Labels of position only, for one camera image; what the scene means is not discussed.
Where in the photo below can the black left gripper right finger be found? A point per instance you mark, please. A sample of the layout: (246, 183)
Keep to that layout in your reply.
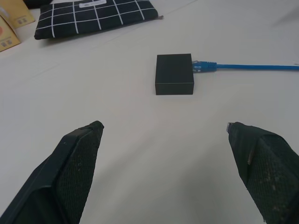
(268, 172)

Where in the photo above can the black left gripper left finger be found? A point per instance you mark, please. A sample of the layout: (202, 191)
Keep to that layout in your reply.
(58, 177)

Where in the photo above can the small black box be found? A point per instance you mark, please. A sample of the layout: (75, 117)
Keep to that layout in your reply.
(174, 74)

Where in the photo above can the yellow cardboard box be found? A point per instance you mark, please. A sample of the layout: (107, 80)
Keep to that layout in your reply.
(5, 32)
(18, 12)

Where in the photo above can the black white-grid pouch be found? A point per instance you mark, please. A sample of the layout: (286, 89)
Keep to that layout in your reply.
(93, 16)

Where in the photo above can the black object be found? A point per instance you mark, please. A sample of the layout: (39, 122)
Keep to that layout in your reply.
(37, 2)

